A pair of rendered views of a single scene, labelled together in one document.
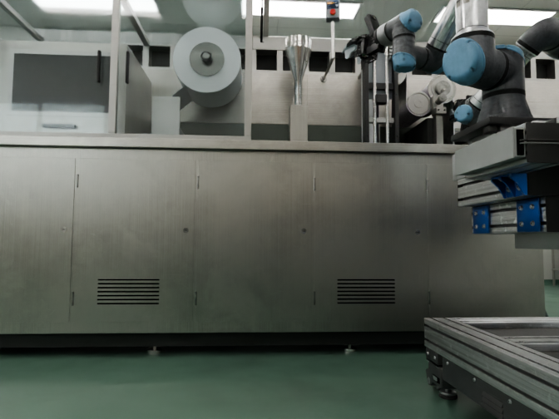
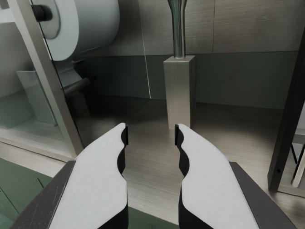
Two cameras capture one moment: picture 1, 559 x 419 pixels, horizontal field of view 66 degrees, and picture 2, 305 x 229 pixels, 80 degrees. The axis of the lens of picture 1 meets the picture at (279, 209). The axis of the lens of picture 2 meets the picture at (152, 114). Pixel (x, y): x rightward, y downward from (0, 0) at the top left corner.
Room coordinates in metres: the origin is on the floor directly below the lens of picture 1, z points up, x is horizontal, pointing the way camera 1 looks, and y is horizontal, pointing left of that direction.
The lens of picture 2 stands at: (1.59, -0.33, 1.31)
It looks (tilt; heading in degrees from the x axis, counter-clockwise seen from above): 28 degrees down; 32
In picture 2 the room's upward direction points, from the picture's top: 7 degrees counter-clockwise
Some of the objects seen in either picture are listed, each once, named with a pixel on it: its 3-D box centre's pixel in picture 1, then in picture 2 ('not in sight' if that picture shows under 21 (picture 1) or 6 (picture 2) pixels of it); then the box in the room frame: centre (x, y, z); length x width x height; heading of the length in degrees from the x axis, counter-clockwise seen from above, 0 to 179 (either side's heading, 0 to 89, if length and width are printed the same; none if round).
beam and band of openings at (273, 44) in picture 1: (305, 57); not in sight; (2.47, -0.15, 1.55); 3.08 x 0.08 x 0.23; 94
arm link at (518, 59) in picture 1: (501, 72); not in sight; (1.26, -0.66, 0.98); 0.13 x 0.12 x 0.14; 120
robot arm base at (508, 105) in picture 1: (503, 110); not in sight; (1.26, -0.67, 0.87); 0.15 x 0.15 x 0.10
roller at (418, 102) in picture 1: (409, 110); not in sight; (2.25, -0.69, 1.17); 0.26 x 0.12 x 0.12; 4
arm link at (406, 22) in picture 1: (403, 26); not in sight; (1.42, -0.42, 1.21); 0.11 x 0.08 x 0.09; 30
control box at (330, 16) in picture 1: (333, 10); not in sight; (2.13, -0.27, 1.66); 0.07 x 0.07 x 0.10; 84
